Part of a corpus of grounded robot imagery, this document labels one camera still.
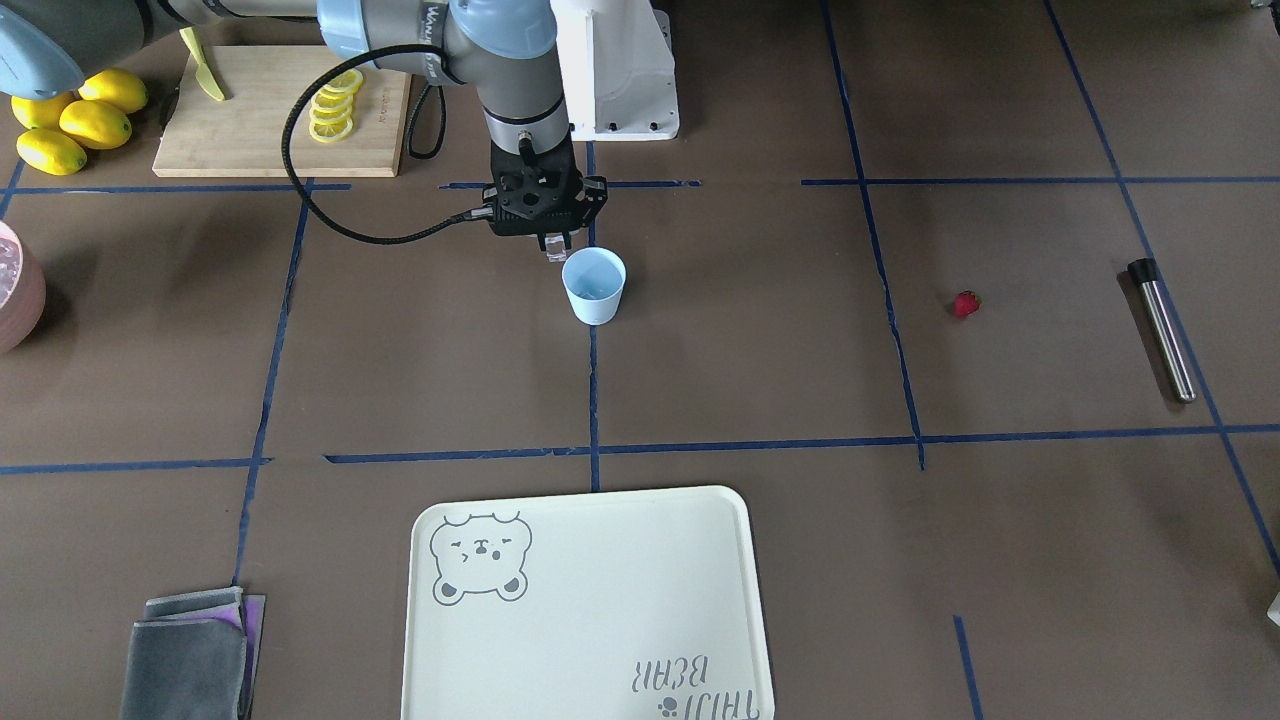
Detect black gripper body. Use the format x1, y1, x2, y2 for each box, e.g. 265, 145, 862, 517
470, 140, 609, 237

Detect clear ice cube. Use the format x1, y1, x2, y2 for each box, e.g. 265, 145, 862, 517
545, 234, 571, 264

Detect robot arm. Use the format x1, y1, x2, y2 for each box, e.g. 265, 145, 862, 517
1, 1, 609, 251

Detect light blue cup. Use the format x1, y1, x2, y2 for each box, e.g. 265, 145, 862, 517
561, 247, 627, 325

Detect pink bowl of ice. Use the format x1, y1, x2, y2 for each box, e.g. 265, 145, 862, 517
1, 222, 47, 354

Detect lemon slices row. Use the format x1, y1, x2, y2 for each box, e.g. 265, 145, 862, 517
307, 69, 364, 143

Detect bamboo cutting board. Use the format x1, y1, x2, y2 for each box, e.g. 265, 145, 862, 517
152, 45, 411, 178

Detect cream bear tray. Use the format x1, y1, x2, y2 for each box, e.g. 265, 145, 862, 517
399, 486, 776, 719

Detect yellow-green plastic knife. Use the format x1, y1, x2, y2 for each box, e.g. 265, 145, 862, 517
179, 26, 228, 102

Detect red strawberry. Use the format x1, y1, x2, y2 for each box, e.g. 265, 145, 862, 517
951, 290, 983, 319

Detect grey folded cloth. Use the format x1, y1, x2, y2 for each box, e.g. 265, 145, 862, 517
119, 585, 268, 719

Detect steel muddler black tip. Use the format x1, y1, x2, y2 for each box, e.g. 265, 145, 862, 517
1126, 258, 1197, 404

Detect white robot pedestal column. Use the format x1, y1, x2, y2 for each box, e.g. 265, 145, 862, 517
550, 1, 680, 142

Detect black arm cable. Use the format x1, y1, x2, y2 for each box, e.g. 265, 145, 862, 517
282, 46, 495, 247

